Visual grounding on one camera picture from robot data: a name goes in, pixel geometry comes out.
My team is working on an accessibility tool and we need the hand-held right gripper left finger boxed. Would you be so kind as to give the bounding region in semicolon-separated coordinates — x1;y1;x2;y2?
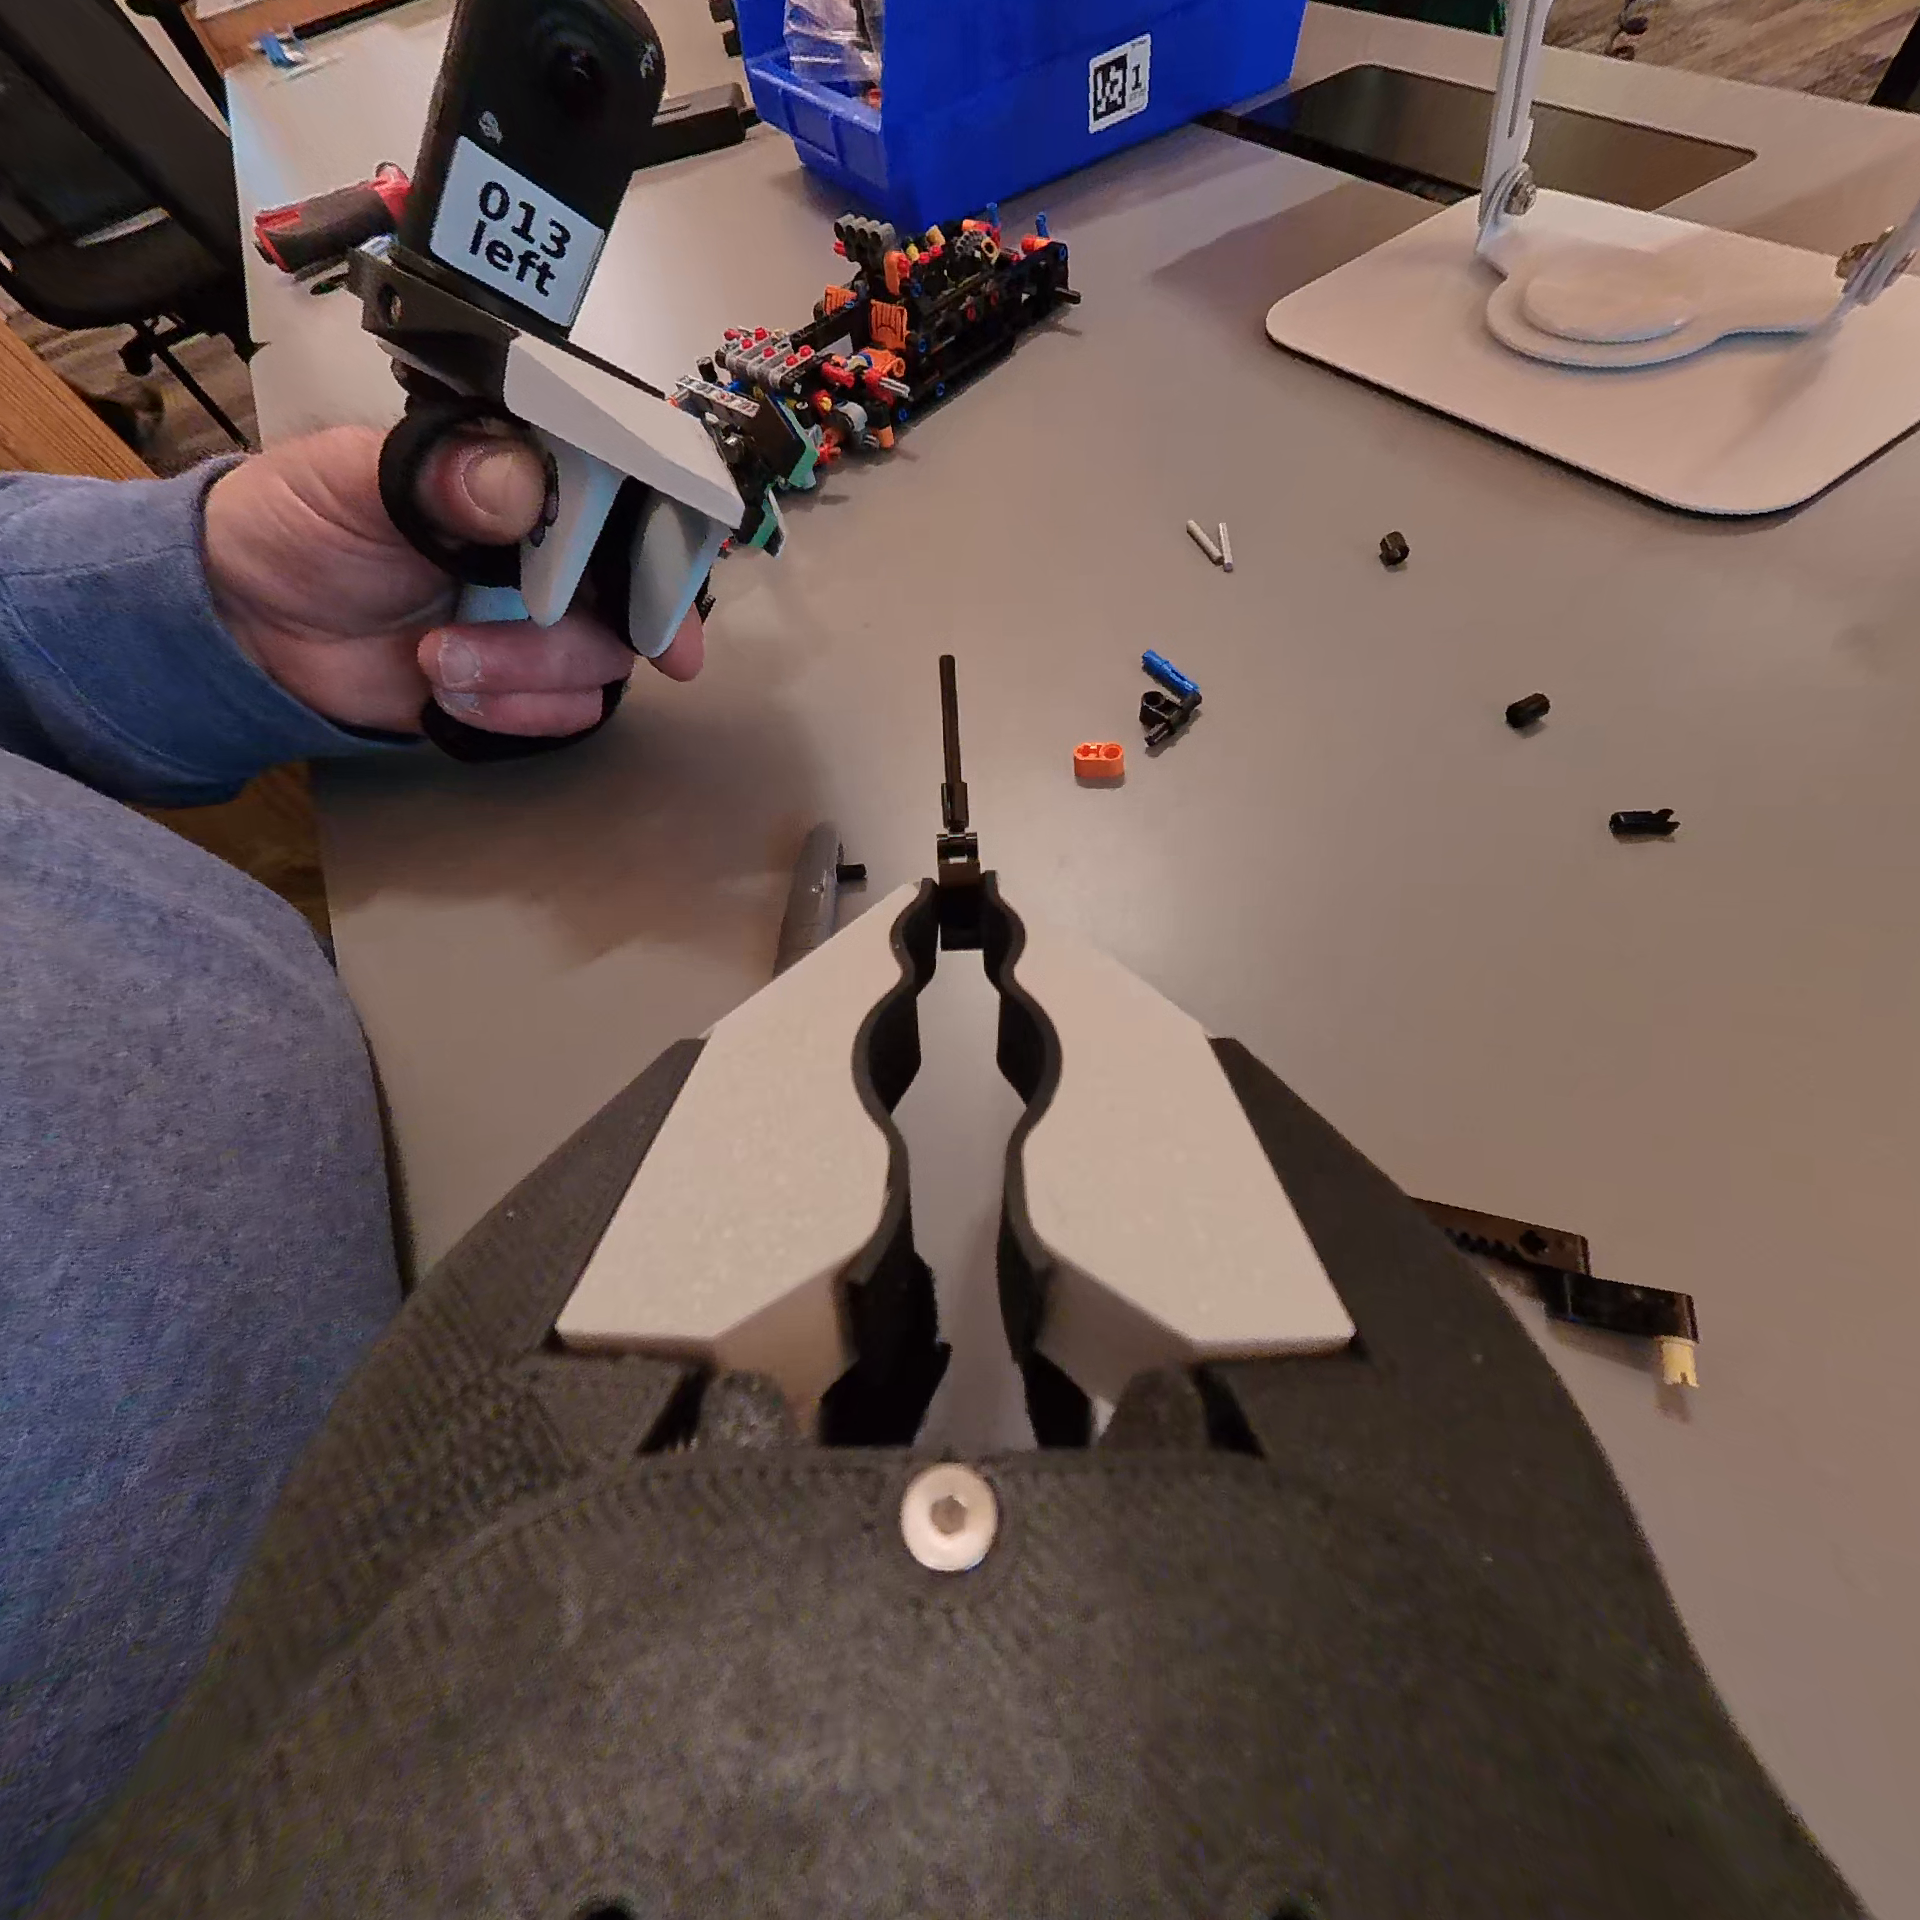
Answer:
556;885;939;1371

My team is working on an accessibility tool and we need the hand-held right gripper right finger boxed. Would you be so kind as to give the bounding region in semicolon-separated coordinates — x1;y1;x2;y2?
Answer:
987;873;1356;1396

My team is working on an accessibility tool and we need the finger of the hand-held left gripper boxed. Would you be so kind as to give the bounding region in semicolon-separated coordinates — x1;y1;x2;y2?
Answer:
505;338;747;535

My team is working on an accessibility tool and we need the black lego axle with connector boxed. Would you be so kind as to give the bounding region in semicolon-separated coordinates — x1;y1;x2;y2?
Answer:
935;651;993;952

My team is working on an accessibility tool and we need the person's left forearm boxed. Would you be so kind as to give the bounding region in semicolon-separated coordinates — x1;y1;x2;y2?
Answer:
0;456;376;811

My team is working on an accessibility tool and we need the grey curved lego panel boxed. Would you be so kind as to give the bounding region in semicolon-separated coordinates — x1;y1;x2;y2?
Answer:
772;821;869;978

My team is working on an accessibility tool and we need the lego car chassis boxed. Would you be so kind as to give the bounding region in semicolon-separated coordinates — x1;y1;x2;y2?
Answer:
666;213;1083;496

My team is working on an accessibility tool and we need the black lego rack assembly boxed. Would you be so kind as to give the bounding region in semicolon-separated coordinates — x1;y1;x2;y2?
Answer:
1409;1195;1703;1389

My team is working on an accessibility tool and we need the person's left hand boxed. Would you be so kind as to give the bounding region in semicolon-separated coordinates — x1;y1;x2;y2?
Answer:
203;421;712;741

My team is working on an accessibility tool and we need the black bar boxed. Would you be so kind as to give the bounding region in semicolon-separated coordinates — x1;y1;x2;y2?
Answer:
652;82;760;161

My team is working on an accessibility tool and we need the red black tool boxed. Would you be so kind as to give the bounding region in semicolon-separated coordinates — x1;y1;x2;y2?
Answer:
250;169;415;281

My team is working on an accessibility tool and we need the black office chair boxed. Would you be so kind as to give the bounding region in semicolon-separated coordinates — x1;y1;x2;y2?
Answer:
0;0;260;452

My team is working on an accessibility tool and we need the blue plastic bin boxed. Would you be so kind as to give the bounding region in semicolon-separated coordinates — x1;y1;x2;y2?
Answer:
735;0;1310;226

